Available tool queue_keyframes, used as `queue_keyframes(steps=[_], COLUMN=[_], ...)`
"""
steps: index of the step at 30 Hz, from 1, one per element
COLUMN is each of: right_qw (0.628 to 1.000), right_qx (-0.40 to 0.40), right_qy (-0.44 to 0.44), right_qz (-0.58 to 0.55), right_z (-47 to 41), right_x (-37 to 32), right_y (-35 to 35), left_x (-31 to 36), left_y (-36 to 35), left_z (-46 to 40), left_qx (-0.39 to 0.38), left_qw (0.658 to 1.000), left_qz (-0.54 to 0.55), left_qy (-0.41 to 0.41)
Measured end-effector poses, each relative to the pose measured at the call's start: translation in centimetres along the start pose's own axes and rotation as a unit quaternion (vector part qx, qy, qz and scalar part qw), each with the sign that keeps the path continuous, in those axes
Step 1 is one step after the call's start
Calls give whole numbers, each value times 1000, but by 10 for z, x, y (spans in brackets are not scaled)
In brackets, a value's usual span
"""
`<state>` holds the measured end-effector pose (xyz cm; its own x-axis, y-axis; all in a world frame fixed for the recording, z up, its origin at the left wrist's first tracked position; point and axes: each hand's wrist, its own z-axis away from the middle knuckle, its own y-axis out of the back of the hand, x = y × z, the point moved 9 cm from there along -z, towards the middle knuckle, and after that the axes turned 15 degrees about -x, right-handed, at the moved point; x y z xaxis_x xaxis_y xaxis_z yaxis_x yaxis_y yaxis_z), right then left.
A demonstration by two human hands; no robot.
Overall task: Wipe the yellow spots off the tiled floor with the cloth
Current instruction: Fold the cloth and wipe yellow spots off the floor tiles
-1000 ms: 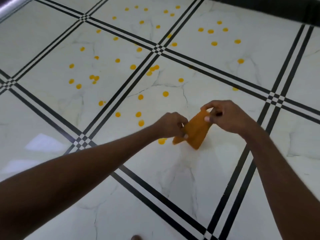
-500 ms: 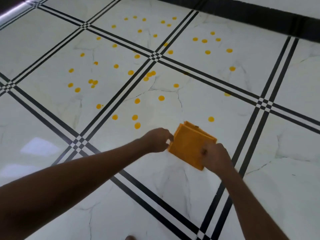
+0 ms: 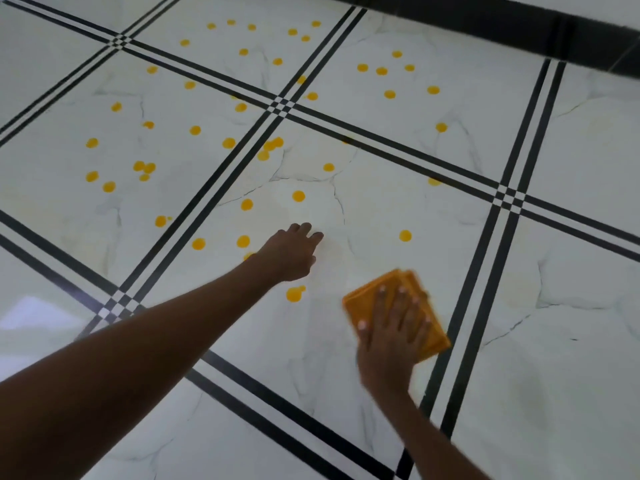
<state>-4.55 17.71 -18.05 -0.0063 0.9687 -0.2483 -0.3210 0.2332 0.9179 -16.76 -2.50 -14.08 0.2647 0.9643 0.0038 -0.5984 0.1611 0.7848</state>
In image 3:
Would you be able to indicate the person's left hand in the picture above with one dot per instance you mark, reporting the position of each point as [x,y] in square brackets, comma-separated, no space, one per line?
[287,257]

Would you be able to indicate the person's right hand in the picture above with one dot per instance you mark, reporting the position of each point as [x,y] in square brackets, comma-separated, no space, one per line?
[390,354]

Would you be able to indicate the person's right thumb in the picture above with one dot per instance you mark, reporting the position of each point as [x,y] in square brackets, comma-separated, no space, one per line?
[363,332]

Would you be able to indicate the person's left fingers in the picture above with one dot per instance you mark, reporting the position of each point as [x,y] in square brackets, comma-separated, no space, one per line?
[305,232]

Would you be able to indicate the person's right middle finger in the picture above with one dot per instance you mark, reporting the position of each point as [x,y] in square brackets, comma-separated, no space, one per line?
[401,314]

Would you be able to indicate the person's right little finger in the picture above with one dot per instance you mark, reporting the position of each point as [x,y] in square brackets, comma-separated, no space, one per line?
[425,334]

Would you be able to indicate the orange cleaning cloth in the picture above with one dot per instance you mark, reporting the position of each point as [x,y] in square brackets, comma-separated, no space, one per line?
[360,299]

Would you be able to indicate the person's right forearm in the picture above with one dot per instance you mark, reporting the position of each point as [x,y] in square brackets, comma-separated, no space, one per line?
[425,439]

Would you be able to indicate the person's left forearm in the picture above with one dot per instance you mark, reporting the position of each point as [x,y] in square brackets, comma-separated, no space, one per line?
[125,364]

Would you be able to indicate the scatter of yellow spots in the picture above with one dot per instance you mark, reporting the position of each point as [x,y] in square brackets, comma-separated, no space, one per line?
[298,196]

